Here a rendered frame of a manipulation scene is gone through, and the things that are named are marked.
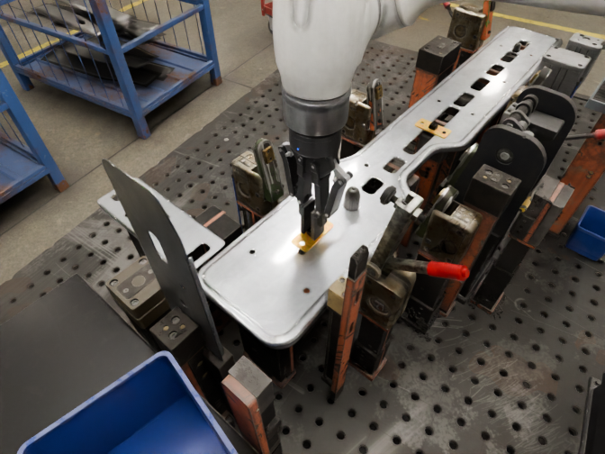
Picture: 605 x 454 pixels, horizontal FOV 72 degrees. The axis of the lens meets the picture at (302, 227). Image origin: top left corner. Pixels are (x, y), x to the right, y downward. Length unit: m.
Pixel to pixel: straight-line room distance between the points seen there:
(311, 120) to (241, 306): 0.33
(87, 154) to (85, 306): 2.17
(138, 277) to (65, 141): 2.38
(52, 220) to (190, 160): 1.22
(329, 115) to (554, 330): 0.83
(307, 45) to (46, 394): 0.56
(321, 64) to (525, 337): 0.84
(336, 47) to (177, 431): 0.50
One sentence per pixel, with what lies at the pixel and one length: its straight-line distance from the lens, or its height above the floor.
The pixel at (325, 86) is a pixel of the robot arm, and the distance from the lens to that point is 0.51.
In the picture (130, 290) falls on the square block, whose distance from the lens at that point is 0.70.
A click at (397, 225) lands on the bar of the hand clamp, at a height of 1.18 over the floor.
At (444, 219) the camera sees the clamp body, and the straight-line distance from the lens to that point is 0.77.
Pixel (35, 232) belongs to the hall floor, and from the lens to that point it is 2.50.
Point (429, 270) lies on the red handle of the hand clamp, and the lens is 0.62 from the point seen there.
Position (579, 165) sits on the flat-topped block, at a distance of 1.23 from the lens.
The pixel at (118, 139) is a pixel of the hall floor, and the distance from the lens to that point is 2.91.
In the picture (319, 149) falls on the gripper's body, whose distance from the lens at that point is 0.57.
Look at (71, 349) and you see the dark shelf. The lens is 0.72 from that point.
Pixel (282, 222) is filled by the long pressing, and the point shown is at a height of 1.00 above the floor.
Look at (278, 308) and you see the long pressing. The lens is 0.70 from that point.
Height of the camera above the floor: 1.60
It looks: 49 degrees down
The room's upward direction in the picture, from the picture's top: straight up
